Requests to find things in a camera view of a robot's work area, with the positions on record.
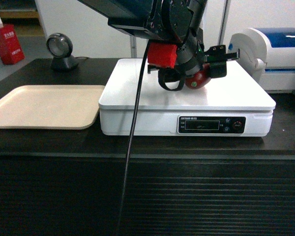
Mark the black gripper red block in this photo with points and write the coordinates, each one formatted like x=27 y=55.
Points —
x=176 y=63

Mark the dark red mango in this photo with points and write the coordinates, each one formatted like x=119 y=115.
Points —
x=200 y=79

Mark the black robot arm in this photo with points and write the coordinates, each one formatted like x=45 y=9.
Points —
x=166 y=21

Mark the white checkout scale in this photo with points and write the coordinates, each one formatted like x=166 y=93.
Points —
x=234 y=105

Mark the black checkout counter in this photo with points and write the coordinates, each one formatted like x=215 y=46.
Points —
x=77 y=182

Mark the white blue label printer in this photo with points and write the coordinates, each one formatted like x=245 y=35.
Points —
x=268 y=56

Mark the black round barcode scanner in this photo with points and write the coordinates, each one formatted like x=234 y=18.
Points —
x=60 y=47

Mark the beige plastic tray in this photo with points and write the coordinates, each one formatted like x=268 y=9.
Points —
x=64 y=107

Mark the red fire extinguisher box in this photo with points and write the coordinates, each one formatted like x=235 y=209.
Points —
x=10 y=49

